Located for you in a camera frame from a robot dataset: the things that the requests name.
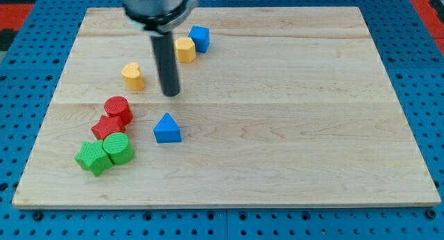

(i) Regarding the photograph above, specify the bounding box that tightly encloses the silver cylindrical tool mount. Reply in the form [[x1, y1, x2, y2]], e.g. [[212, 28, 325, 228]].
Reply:
[[122, 0, 199, 35]]

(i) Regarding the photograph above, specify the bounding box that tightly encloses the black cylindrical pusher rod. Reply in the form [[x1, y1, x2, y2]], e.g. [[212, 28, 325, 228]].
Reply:
[[151, 32, 180, 96]]

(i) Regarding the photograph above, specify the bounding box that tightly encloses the yellow hexagon block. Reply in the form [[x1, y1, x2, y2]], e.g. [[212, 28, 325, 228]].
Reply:
[[175, 37, 196, 63]]

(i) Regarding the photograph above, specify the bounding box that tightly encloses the yellow heart block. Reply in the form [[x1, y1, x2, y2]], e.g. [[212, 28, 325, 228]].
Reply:
[[121, 62, 144, 91]]

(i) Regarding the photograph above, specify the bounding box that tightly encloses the blue cube block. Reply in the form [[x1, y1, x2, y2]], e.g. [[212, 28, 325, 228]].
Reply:
[[188, 26, 210, 53]]

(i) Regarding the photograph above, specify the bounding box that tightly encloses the red cylinder block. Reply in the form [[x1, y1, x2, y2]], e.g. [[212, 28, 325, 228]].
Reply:
[[104, 96, 133, 125]]

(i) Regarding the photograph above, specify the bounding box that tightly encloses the blue triangle block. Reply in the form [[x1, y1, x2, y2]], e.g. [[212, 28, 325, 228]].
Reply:
[[153, 113, 182, 144]]

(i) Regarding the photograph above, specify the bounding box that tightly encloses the red star block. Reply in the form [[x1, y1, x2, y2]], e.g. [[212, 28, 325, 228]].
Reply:
[[91, 115, 126, 140]]

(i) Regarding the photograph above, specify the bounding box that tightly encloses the green cylinder block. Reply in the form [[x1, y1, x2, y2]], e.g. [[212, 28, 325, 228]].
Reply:
[[103, 132, 134, 165]]

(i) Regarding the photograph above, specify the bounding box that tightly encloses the green star block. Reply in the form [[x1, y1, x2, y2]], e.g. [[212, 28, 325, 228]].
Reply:
[[74, 139, 113, 177]]

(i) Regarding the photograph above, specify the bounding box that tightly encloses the light wooden board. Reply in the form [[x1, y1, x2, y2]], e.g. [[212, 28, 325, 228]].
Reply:
[[12, 7, 441, 209]]

